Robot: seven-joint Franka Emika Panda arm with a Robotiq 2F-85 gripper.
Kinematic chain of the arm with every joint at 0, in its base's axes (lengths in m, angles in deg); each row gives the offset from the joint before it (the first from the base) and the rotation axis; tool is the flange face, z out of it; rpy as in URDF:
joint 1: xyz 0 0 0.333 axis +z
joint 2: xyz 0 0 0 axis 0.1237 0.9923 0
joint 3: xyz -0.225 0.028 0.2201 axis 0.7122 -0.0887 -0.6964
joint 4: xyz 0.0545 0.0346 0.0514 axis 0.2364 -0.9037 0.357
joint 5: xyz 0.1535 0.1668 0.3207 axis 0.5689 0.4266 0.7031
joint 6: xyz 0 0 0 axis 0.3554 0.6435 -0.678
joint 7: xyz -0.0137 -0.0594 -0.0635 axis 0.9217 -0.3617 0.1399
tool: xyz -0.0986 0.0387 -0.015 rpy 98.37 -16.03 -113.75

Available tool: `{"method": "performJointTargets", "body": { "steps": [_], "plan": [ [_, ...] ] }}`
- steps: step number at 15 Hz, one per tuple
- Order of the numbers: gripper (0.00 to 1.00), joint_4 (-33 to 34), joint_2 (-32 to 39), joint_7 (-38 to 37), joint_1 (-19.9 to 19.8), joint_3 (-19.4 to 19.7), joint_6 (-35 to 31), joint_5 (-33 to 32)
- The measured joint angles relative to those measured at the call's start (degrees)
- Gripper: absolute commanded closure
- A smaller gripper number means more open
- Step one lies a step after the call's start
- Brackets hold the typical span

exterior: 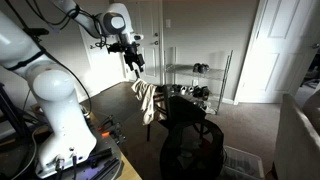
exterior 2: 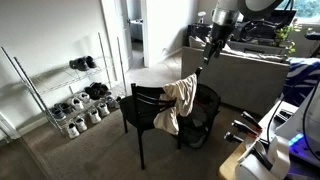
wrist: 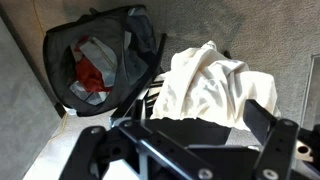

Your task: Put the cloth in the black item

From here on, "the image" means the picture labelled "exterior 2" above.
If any white lamp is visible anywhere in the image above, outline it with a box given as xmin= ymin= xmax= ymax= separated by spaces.
xmin=197 ymin=10 xmax=208 ymax=25

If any white panel door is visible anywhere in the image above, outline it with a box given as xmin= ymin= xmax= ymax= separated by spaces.
xmin=99 ymin=0 xmax=134 ymax=83

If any chrome wire shoe rack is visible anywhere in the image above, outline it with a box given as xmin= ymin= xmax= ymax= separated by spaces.
xmin=0 ymin=31 xmax=129 ymax=136

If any beige pillow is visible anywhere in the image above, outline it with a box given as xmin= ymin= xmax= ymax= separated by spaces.
xmin=188 ymin=34 xmax=208 ymax=50

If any cream cloth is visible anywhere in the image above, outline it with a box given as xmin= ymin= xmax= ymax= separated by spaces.
xmin=153 ymin=73 xmax=198 ymax=136

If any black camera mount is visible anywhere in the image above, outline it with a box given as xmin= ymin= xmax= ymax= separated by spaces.
xmin=304 ymin=31 xmax=320 ymax=58

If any grey sofa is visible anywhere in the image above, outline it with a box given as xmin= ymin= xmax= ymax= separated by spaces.
xmin=180 ymin=45 xmax=291 ymax=116

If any black mesh hamper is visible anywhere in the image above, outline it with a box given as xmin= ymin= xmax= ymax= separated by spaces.
xmin=179 ymin=83 xmax=222 ymax=149

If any black shoe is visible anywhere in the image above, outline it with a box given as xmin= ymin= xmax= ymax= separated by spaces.
xmin=68 ymin=57 xmax=90 ymax=72
xmin=84 ymin=55 xmax=98 ymax=69
xmin=90 ymin=81 xmax=113 ymax=97
xmin=84 ymin=85 xmax=103 ymax=101

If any white sneaker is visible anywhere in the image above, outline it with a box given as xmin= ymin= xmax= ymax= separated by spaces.
xmin=70 ymin=97 xmax=85 ymax=111
xmin=97 ymin=102 xmax=111 ymax=118
xmin=78 ymin=92 xmax=91 ymax=104
xmin=74 ymin=117 xmax=88 ymax=133
xmin=88 ymin=108 xmax=102 ymax=125
xmin=66 ymin=122 xmax=81 ymax=140

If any black orange clamp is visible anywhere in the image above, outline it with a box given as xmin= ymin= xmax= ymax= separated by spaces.
xmin=231 ymin=119 xmax=260 ymax=138
xmin=240 ymin=110 xmax=263 ymax=132
xmin=223 ymin=131 xmax=248 ymax=145

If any dark grey sneaker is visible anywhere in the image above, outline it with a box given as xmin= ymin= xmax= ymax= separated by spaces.
xmin=54 ymin=102 xmax=73 ymax=115
xmin=49 ymin=107 xmax=67 ymax=121

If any black monitor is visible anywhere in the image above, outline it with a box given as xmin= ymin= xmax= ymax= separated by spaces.
xmin=233 ymin=9 xmax=298 ymax=42

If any black wooden chair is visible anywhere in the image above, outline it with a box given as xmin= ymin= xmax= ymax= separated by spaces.
xmin=119 ymin=66 xmax=204 ymax=171

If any blue white patterned blanket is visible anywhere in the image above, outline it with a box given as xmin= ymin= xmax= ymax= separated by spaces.
xmin=282 ymin=57 xmax=320 ymax=108

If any white frame piece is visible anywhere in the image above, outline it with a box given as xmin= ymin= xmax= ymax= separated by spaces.
xmin=0 ymin=112 xmax=22 ymax=143

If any white plastic device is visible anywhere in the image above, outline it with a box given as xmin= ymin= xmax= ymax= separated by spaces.
xmin=234 ymin=135 xmax=292 ymax=180

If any green potted plant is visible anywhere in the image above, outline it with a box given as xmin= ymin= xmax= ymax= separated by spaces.
xmin=272 ymin=18 xmax=313 ymax=56

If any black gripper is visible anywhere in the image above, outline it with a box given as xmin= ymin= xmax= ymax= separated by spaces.
xmin=202 ymin=22 xmax=236 ymax=65

